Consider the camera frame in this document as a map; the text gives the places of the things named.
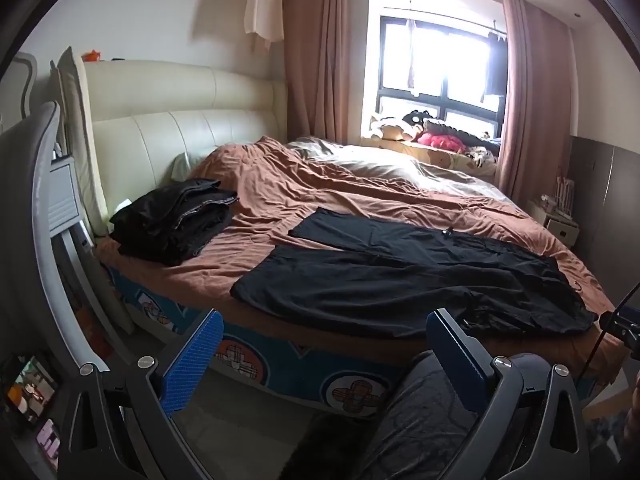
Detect black pants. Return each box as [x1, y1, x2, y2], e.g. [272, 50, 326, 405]
[230, 208, 597, 339]

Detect person's dark trousers leg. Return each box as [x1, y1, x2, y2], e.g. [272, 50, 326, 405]
[364, 349, 551, 480]

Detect white bedside table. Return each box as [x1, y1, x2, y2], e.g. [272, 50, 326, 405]
[526, 177, 579, 248]

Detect phone with lit screen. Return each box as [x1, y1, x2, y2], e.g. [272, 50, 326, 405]
[3, 356, 58, 428]

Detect stack of folded black clothes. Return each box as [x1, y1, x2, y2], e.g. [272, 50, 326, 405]
[110, 178, 238, 266]

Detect pink right curtain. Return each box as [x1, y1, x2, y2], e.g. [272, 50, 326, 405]
[496, 0, 577, 207]

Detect pink curtain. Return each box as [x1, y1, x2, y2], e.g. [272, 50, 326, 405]
[283, 0, 349, 144]
[496, 0, 577, 207]

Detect pile of toys on sill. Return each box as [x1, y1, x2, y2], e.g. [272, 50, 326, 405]
[369, 110, 500, 167]

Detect cream leather headboard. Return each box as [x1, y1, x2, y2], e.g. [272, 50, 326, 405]
[85, 61, 286, 220]

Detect black framed window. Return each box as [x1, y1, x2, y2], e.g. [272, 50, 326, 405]
[375, 15, 508, 140]

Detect white hanging garment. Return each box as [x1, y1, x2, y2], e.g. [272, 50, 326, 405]
[244, 0, 284, 52]

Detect pink left curtain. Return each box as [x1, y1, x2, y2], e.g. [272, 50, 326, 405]
[283, 0, 349, 144]

